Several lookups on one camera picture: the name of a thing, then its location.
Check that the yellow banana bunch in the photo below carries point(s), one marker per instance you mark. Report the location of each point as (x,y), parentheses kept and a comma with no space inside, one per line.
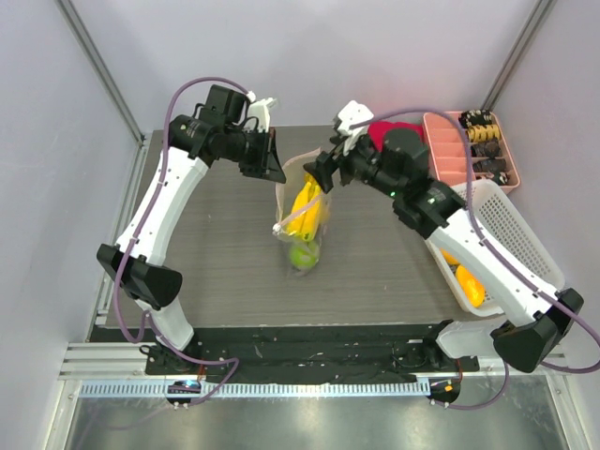
(307,211)

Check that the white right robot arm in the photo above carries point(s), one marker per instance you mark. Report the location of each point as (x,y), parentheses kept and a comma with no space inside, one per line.
(537,315)

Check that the pink divided plastic tray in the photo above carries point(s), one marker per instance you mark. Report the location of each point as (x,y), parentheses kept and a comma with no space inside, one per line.
(451,159)

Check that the dark patterned roll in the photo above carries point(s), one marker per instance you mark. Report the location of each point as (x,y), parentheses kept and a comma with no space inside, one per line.
(490,165)
(488,149)

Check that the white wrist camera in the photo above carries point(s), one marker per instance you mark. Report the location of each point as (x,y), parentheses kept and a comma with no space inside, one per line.
(350,123)
(265,112)

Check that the dark patterned roll middle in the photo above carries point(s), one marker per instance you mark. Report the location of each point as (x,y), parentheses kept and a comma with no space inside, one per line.
(488,149)

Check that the white plastic mesh basket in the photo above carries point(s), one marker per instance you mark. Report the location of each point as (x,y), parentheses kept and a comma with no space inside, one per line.
(500,217)

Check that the left aluminium frame post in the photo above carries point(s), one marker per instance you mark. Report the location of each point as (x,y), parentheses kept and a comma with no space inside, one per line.
(90,49)

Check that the black patterned roll top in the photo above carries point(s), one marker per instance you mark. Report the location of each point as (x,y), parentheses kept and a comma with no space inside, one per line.
(472,118)

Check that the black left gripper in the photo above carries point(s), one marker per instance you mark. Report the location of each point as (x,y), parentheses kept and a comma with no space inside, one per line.
(268,149)

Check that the aluminium frame post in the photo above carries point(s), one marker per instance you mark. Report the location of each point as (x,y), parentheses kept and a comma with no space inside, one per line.
(90,49)
(525,38)

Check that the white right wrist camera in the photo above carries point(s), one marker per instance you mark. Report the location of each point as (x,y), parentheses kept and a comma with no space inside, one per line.
(350,123)

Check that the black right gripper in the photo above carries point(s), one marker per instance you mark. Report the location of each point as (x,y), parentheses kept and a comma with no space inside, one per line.
(337,164)

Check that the dark green lime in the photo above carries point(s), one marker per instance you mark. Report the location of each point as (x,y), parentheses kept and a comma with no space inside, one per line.
(304,255)

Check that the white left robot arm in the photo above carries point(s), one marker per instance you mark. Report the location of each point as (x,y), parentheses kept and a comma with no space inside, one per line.
(135,262)

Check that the right aluminium frame post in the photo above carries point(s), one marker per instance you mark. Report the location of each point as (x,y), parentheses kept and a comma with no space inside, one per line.
(525,38)

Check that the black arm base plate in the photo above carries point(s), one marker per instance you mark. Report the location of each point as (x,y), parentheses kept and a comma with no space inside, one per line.
(335,354)

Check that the orange mango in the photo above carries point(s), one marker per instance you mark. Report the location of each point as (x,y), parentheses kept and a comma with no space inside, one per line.
(473,289)

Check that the dark patterned roll lower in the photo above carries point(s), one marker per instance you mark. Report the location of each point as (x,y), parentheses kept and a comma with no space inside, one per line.
(490,165)

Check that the clear pink zip top bag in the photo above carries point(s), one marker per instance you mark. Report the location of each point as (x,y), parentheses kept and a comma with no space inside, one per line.
(285,194)

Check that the white slotted cable duct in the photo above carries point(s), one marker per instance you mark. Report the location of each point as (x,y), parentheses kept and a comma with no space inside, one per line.
(190,389)

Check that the black white patterned roll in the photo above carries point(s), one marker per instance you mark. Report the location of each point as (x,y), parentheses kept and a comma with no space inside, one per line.
(500,178)

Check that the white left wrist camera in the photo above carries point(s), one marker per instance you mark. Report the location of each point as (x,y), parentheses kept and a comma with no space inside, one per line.
(265,112)

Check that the yellow black patterned roll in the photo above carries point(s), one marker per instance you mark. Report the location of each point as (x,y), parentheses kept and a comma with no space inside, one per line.
(483,133)

